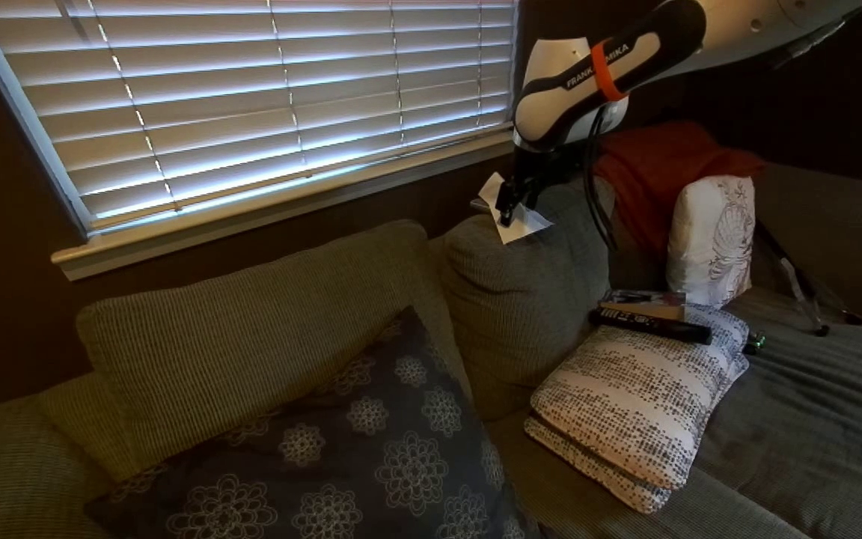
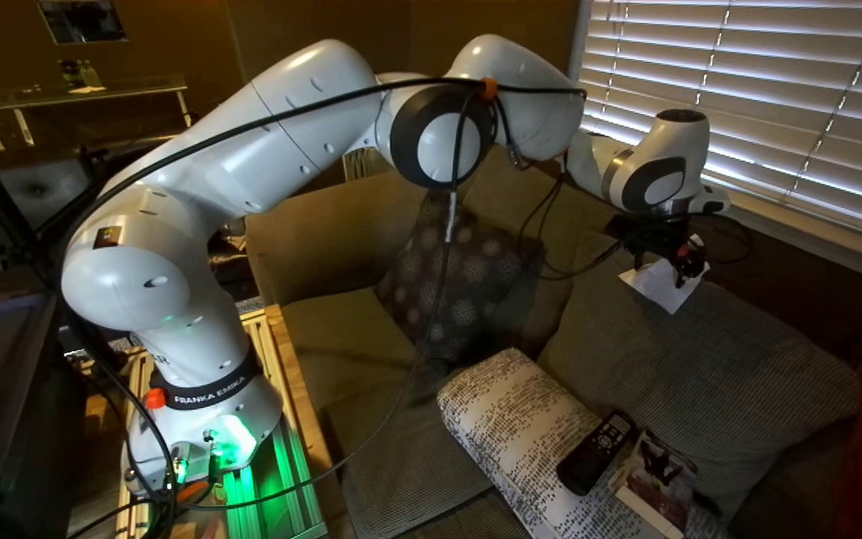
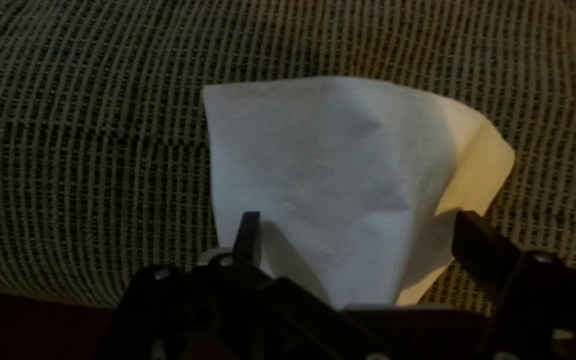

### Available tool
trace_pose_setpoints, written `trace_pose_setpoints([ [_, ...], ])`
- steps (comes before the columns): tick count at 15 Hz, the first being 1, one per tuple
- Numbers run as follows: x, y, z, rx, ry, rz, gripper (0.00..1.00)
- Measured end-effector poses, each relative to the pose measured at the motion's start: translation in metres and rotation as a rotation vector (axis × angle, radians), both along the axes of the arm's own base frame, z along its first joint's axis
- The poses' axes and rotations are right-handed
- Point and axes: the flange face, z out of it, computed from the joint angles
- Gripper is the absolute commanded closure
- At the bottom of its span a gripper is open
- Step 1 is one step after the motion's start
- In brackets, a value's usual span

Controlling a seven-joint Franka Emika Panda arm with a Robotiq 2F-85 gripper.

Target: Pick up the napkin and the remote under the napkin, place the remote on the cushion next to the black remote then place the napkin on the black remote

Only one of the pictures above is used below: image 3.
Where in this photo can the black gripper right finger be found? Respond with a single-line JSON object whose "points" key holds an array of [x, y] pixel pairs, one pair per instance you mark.
{"points": [[485, 251]]}

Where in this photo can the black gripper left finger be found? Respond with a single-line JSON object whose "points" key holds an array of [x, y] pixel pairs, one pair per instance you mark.
{"points": [[249, 241]]}

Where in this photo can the white paper napkin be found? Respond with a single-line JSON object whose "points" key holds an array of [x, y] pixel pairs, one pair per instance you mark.
{"points": [[340, 193]]}

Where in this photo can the grey woven sofa cushion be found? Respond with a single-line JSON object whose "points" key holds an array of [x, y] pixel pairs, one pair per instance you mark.
{"points": [[88, 133]]}

